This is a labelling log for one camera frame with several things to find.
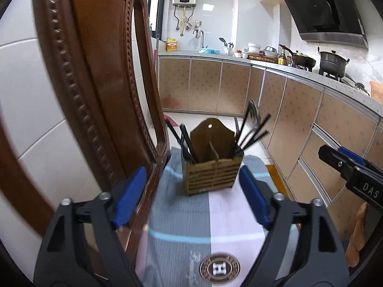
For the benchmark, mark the blue dish cloth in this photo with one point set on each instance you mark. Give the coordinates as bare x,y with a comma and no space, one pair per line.
209,51

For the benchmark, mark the wooden utensil holder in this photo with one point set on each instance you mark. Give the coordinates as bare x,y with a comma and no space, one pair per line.
209,173

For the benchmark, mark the striped grey pink cloth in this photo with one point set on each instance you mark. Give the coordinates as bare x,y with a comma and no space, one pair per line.
179,215

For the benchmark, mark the metal faucet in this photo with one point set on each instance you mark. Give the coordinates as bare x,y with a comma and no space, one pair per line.
199,34

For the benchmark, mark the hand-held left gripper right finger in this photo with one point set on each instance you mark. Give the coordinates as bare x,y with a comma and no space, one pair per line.
254,197

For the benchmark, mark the yellow bottle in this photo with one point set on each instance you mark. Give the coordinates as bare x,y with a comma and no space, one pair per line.
172,44

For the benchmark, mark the orange plastic container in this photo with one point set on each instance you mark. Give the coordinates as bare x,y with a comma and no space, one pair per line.
377,92

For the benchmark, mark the orange floor mat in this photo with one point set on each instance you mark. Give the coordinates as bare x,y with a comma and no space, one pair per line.
273,173

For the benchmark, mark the beige kitchen cabinets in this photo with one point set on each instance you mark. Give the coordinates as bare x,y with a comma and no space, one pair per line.
299,110

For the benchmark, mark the countertop utensil cup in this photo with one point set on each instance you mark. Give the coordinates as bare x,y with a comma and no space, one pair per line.
228,47

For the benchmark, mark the carved wooden chair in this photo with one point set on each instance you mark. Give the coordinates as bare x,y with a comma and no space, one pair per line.
98,50

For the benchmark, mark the black range hood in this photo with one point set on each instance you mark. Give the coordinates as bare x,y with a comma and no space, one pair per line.
323,6

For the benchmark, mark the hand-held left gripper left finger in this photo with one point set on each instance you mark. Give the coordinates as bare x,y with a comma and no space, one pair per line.
131,197

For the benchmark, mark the woven tray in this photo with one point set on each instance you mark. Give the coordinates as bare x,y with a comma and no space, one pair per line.
260,58

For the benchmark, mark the black wok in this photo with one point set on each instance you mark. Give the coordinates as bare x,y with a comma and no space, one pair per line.
302,60

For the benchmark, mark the sauce bottles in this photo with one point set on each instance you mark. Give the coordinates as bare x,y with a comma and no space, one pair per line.
284,59

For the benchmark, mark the water heater pipes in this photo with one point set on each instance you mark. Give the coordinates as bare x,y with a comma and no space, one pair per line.
185,21

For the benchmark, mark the white cup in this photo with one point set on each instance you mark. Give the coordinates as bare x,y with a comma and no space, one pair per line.
244,55

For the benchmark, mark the person's right hand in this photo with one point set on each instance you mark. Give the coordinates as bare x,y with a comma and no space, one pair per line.
357,236

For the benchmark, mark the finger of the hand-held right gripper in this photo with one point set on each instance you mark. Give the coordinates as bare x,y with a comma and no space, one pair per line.
354,156
332,157

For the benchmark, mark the grey cooking pot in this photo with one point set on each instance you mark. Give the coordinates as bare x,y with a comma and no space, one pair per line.
332,62

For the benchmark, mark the stacked white bowls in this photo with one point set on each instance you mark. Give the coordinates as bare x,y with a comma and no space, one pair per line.
254,47

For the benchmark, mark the bunch of black chopsticks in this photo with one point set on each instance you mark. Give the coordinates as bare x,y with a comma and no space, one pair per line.
188,142

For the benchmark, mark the metal bowl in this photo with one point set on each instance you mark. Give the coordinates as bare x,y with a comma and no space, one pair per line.
270,50

